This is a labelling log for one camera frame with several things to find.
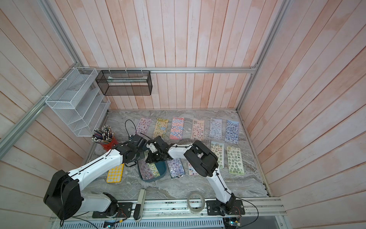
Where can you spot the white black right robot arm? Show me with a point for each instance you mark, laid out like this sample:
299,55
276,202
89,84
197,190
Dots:
204,162

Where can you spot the yellow calculator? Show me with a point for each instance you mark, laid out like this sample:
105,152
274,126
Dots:
115,174

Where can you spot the red blue cat sticker sheet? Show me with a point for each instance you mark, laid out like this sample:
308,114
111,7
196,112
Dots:
177,128

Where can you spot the colourful small sticker sheet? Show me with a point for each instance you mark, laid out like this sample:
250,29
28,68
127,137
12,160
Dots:
160,128

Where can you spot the light blue sticker sheet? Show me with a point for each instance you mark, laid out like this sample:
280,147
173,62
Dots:
215,128

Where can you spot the teal storage box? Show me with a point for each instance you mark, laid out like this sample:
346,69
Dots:
160,166

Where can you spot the purple sticker sheet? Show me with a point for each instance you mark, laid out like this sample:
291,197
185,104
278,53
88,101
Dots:
176,168

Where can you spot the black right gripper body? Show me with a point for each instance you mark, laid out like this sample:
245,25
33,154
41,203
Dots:
157,156

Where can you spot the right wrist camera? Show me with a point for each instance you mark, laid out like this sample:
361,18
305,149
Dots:
152,147

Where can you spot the pastel sticker sheet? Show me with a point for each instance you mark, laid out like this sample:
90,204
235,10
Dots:
198,130

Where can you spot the grey stapler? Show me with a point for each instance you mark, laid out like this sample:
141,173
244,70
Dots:
139,207

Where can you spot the dark blue sticker sheet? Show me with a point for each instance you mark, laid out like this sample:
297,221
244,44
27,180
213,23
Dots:
232,132

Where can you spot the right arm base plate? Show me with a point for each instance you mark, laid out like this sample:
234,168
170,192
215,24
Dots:
217,208

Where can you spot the pink yellow cat sticker sheet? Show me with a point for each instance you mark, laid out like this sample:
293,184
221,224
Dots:
192,171

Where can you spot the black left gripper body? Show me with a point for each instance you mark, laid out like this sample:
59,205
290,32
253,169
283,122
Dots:
137,156

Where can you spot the clear tape roll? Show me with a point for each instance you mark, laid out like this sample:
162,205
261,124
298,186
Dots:
196,202

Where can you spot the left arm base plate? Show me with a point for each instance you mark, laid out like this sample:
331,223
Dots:
120,209

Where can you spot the white mesh wall shelf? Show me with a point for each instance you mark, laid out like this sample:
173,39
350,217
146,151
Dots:
80,106

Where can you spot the red pencil cup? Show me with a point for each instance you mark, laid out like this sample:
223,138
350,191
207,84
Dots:
104,137

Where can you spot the black mesh wall basket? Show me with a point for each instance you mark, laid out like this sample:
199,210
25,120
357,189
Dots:
125,82

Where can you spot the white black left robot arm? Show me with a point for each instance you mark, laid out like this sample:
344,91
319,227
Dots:
64,194

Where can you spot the green yellow sticker sheet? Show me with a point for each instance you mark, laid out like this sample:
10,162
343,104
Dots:
154,170

